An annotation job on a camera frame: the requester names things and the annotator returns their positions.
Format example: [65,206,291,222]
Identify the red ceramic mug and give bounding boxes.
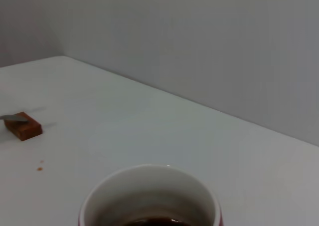
[77,164,224,226]

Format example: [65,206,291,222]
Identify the spoon with light blue handle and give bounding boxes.
[0,114,29,124]

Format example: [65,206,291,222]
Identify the dark reddish wooden block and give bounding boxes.
[4,111,43,142]

